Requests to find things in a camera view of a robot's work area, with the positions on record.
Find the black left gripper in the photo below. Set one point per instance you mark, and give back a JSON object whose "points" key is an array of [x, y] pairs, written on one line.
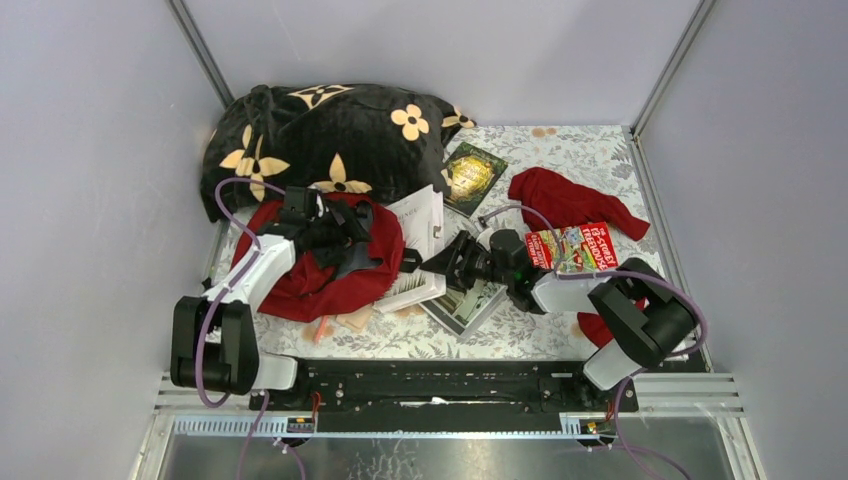
{"points": [[346, 232]]}

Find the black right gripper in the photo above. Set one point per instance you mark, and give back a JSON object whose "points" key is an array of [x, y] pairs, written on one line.
{"points": [[444, 263]]}

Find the red student backpack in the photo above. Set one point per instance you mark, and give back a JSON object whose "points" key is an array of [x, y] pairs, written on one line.
{"points": [[331, 272]]}

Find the grey interior photo book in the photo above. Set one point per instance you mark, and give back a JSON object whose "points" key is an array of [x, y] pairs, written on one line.
{"points": [[461, 314]]}

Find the white palm leaf book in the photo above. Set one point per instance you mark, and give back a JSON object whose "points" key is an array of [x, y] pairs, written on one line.
{"points": [[421, 217]]}

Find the red treehouse book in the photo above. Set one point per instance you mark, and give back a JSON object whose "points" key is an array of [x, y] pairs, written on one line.
{"points": [[584, 248]]}

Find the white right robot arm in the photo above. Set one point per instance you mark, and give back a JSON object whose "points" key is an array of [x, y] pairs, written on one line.
{"points": [[647, 317]]}

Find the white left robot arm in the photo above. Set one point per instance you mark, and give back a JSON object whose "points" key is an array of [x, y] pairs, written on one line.
{"points": [[214, 346]]}

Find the floral table mat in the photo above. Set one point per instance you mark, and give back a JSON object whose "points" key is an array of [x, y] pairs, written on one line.
{"points": [[595, 156]]}

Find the dark green gold book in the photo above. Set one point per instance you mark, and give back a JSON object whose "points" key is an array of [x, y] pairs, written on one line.
{"points": [[471, 173]]}

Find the black floral blanket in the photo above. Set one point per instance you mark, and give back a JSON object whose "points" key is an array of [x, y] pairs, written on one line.
{"points": [[382, 141]]}

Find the orange pen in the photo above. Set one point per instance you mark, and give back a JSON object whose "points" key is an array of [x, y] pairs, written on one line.
{"points": [[320, 330]]}

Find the red cloth garment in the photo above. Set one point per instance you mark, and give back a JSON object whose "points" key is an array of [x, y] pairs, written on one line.
{"points": [[553, 202]]}

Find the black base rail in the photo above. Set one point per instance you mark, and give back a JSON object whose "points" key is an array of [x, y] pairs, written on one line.
{"points": [[442, 396]]}

